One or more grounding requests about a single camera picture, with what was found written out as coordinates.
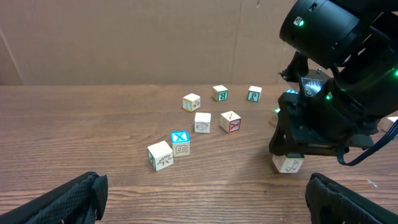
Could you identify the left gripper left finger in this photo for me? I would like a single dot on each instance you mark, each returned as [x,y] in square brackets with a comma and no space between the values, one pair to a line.
[81,200]

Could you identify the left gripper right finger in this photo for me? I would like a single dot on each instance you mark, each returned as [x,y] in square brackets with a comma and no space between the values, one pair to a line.
[332,203]

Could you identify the wooden block lower left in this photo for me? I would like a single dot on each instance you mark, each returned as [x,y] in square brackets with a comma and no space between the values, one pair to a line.
[160,155]

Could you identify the green 4 top block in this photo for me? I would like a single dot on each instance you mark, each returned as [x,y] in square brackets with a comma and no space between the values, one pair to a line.
[274,117]

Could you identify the blue X top block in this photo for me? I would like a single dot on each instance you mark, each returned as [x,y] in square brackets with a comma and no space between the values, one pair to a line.
[180,143]

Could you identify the block with green J side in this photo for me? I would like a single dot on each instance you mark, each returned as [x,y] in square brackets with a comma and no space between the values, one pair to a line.
[254,93]

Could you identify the green 7 top block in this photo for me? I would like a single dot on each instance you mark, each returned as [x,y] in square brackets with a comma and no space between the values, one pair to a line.
[289,163]

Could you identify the block with green R side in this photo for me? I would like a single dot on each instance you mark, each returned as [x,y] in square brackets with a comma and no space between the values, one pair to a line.
[220,93]

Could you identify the blue H top block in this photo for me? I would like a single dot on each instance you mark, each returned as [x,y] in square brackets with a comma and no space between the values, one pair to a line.
[291,91]

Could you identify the block with red Y side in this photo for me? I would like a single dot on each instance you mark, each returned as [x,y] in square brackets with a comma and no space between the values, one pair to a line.
[230,121]

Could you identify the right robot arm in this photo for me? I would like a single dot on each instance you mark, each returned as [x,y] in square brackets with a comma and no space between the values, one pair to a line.
[345,64]

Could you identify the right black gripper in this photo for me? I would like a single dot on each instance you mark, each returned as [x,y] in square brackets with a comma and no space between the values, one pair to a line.
[318,120]

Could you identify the wooden block with engraved drawing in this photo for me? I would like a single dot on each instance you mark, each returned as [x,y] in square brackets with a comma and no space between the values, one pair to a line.
[202,122]

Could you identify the plain wooden block upper left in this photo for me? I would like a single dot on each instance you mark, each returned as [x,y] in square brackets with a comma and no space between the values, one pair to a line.
[191,102]

